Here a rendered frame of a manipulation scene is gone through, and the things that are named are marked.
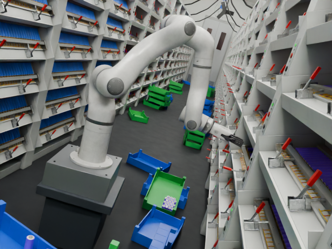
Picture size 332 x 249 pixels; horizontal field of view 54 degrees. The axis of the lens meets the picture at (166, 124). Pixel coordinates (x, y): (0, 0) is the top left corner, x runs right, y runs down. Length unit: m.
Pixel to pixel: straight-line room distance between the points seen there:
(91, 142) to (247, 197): 0.68
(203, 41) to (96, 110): 0.57
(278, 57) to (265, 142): 0.77
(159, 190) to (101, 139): 0.85
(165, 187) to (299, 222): 1.61
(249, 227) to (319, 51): 0.56
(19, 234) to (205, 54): 1.06
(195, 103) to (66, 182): 0.66
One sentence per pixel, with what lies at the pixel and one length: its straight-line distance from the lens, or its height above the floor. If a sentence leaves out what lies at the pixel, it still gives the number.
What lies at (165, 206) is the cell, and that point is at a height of 0.07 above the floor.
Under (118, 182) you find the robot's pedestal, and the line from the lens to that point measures 1.63.
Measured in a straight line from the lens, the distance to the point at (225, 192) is 1.72.
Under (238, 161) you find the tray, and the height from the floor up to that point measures 0.54.
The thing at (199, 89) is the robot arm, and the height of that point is 0.82.
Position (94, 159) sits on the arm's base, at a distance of 1.46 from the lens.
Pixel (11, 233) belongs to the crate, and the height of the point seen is 0.41.
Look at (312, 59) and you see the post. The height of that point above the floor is 1.05.
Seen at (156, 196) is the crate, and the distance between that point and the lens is 2.14.
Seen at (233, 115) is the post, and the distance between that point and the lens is 2.50.
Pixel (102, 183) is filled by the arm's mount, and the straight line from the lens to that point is 1.39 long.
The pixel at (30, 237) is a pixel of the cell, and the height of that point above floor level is 0.47.
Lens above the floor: 0.97
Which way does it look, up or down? 13 degrees down
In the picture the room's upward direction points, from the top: 17 degrees clockwise
